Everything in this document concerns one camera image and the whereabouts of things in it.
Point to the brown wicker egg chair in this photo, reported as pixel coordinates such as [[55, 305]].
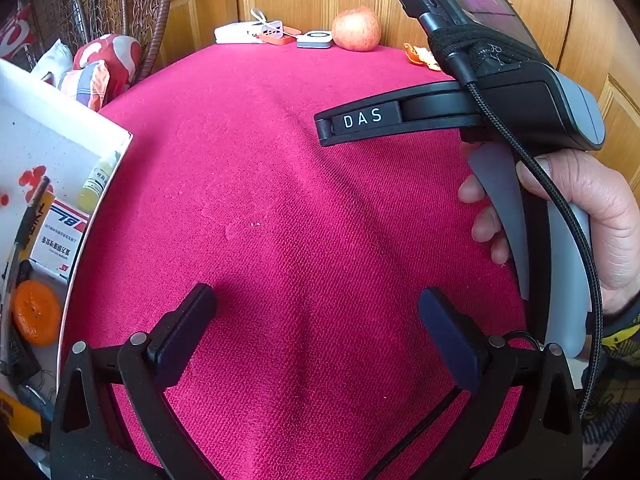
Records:
[[140, 5]]

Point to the person's right hand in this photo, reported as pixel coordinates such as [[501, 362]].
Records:
[[610, 230]]

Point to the orange peel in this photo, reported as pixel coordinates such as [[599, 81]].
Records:
[[422, 57]]

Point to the yellow liquid dropper bottle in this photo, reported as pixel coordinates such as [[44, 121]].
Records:
[[97, 185]]

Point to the white cardboard box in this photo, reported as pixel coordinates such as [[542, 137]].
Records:
[[45, 130]]

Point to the small white grey device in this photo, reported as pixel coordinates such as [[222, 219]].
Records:
[[314, 40]]

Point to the white red blue medicine box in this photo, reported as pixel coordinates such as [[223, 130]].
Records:
[[57, 240]]

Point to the white pillow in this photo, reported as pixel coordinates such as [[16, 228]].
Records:
[[52, 60]]

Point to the white power strip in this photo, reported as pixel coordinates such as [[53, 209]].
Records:
[[240, 33]]

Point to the plaid cushion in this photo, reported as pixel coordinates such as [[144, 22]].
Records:
[[85, 85]]

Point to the orange tangerine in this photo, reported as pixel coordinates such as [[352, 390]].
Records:
[[36, 312]]

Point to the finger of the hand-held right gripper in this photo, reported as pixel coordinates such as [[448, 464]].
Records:
[[365, 120]]

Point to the red apple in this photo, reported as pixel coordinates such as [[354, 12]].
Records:
[[356, 29]]

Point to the black gel pen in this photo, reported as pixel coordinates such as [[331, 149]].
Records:
[[25, 235]]

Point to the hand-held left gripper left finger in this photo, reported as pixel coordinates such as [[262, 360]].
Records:
[[187, 330]]

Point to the rectangular red white cushion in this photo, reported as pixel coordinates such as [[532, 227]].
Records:
[[15, 32]]

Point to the red tablecloth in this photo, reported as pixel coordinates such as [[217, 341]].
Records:
[[300, 210]]

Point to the round red white cushion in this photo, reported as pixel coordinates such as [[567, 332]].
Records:
[[112, 57]]

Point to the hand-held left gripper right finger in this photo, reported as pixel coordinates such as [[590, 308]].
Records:
[[450, 340]]

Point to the small yellow lighter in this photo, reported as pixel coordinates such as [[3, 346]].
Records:
[[17, 415]]

